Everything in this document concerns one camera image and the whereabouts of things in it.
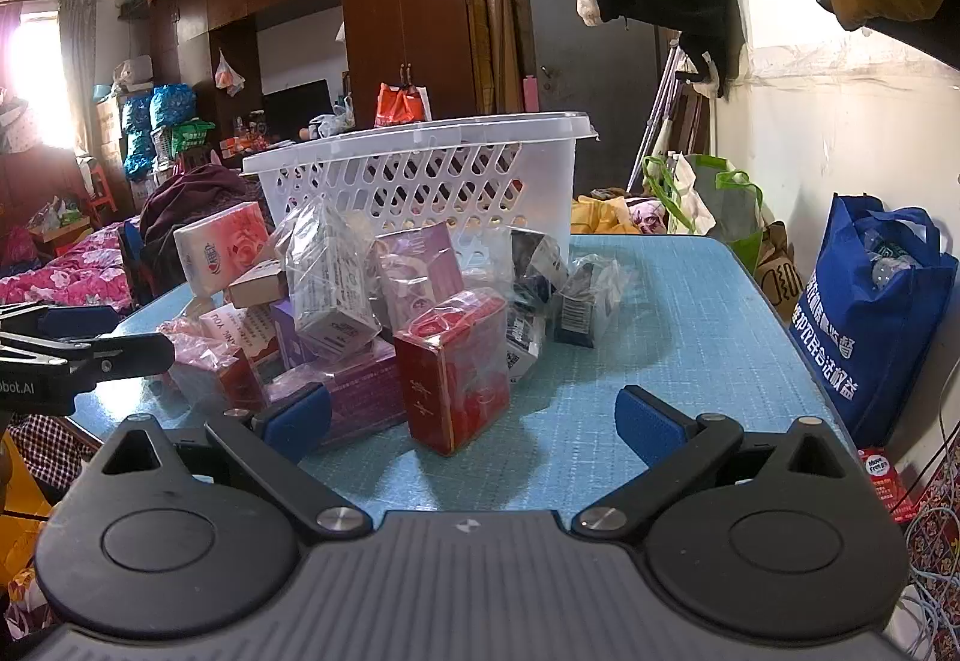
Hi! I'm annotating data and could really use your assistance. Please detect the pink floral bedding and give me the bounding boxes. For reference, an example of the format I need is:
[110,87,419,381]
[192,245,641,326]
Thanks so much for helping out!
[0,220,145,316]

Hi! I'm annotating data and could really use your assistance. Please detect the dark maroon cloth pile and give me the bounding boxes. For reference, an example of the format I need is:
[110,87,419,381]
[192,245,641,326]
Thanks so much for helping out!
[139,164,265,276]

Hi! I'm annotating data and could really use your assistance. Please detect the white plastic lattice basket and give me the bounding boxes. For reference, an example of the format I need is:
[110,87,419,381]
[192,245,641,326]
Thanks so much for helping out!
[241,111,601,257]

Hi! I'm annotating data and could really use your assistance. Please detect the small red box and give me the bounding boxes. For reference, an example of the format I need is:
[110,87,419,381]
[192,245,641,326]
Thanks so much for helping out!
[857,446,922,521]

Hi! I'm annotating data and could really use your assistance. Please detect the pink box in clear bag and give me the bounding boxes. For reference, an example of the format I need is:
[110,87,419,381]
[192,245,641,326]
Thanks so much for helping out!
[377,224,467,333]

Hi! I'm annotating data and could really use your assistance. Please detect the black television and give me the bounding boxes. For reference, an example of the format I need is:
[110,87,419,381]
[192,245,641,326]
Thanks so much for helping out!
[262,79,332,139]

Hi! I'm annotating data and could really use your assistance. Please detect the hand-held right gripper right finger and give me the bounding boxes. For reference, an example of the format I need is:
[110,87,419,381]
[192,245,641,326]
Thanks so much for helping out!
[571,385,863,546]

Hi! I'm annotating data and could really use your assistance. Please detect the small purple box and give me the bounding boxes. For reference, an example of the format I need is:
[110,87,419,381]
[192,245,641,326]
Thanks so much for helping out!
[270,301,317,371]

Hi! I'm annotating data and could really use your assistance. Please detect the yellow cloth pile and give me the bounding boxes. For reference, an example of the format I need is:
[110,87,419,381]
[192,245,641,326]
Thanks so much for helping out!
[572,190,670,236]

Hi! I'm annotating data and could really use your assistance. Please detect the white floor cables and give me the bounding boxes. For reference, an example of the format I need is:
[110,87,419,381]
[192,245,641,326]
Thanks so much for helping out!
[891,500,960,661]

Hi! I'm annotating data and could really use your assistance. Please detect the wooden planks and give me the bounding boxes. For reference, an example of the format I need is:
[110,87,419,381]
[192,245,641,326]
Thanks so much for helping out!
[465,0,527,116]

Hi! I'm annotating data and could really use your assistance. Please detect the white pink lettered box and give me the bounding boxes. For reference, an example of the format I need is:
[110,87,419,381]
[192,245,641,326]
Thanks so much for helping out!
[196,302,280,363]

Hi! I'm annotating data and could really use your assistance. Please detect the white black printed box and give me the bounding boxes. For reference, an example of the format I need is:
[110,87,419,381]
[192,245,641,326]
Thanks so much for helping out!
[504,305,547,381]

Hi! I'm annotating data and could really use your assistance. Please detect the rose print tissue pack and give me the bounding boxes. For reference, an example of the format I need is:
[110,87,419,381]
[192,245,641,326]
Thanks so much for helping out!
[174,201,272,297]

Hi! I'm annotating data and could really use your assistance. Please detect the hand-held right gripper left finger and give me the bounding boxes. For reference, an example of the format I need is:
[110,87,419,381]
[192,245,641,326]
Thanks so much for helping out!
[94,382,372,546]

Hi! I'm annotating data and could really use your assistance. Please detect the dark blue box in bag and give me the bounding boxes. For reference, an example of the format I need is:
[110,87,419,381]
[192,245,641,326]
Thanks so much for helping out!
[553,254,640,350]

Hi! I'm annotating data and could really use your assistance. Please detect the blue tote bag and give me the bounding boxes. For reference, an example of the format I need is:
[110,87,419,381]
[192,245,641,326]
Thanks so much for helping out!
[787,194,959,450]

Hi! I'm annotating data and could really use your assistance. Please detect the red packet in clear bag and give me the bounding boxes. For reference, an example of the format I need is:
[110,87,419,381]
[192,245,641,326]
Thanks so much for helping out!
[156,318,269,420]

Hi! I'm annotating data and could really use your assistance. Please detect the red white plastic bag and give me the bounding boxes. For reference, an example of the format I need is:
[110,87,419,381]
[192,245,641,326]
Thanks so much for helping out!
[374,82,433,128]

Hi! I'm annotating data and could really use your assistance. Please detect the grey box in clear bag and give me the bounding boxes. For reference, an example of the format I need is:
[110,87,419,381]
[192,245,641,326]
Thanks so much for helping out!
[274,200,385,362]

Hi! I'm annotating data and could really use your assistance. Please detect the grey window curtain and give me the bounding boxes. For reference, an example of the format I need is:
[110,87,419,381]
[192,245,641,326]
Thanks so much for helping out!
[58,0,100,154]

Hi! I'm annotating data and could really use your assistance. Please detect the stack of blue printed bags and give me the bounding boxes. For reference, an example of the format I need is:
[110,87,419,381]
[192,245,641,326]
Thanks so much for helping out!
[120,82,197,181]

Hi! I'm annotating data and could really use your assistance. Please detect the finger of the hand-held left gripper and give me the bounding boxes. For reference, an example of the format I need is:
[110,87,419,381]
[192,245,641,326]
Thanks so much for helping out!
[0,302,122,339]
[0,331,177,381]

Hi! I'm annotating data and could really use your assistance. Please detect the small brown box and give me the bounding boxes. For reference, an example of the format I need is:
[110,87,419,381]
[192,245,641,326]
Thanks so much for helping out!
[227,260,292,311]

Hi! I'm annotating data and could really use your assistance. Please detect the brown paper bag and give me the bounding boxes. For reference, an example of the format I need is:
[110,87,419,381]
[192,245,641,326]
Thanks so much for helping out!
[752,221,802,321]

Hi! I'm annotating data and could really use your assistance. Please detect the grey door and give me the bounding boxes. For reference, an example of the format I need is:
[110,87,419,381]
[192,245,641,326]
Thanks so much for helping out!
[517,0,662,197]

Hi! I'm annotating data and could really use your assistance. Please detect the large flat purple box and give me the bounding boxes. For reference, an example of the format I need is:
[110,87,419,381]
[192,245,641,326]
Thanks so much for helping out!
[266,342,410,450]

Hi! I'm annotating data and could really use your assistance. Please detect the green plastic basket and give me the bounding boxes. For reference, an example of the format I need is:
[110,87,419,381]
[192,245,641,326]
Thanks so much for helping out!
[169,119,218,157]

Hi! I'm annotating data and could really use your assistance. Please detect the green white tote bag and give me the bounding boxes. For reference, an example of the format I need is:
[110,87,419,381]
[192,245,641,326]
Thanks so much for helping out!
[642,153,767,261]

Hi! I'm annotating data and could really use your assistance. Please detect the black box in clear bag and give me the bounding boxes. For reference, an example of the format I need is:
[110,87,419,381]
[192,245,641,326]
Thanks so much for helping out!
[510,228,572,311]

